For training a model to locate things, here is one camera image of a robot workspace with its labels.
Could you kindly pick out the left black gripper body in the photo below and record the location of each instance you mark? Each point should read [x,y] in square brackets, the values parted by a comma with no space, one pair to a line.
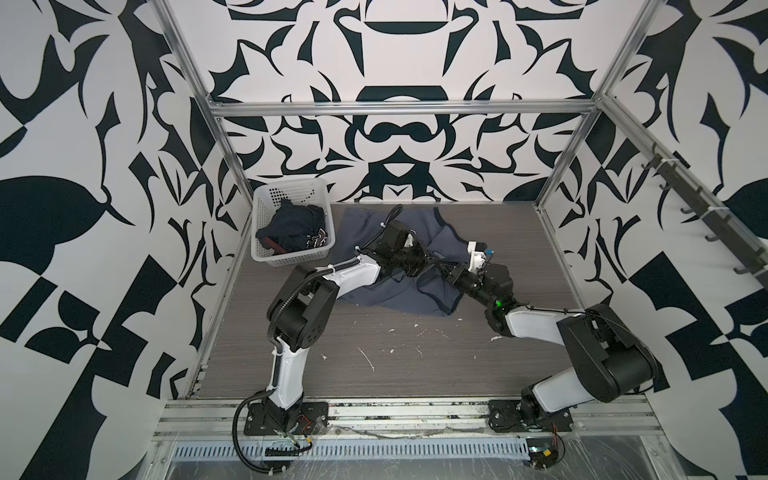
[413,260]

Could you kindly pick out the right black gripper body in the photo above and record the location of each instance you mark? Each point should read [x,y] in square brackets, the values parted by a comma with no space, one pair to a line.
[474,286]

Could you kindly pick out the blue-grey tank top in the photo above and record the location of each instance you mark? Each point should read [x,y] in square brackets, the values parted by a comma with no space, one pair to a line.
[426,294]

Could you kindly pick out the white plastic laundry basket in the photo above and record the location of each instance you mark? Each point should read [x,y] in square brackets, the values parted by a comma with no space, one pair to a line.
[266,200]

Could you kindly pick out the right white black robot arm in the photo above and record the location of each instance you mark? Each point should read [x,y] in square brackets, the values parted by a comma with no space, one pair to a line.
[607,359]

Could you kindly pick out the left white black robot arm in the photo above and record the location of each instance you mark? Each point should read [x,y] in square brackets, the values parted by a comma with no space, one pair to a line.
[299,314]

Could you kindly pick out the dark navy tank top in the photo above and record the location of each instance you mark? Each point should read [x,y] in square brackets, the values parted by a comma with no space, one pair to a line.
[296,227]

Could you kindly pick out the maroon tank top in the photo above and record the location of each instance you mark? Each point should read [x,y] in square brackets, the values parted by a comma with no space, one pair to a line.
[270,244]

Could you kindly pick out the green circuit board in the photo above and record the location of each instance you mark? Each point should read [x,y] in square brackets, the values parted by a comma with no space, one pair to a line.
[545,452]

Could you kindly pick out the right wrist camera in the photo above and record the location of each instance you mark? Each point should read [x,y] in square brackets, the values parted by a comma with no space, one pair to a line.
[479,256]

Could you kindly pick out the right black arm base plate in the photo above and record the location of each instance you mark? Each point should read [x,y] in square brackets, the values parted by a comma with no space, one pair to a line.
[510,415]

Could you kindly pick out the aluminium frame back crossbar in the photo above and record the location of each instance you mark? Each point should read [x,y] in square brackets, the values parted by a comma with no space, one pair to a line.
[227,110]

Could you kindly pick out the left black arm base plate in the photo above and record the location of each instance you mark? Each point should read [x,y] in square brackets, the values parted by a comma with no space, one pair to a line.
[303,418]

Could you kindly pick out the grey wall hook rack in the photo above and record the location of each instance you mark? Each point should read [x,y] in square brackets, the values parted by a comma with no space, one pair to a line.
[700,203]

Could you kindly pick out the white slotted cable duct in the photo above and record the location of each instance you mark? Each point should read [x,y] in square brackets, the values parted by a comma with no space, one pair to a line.
[364,449]

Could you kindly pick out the aluminium front rail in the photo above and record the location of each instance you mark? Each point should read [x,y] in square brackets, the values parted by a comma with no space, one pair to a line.
[408,417]

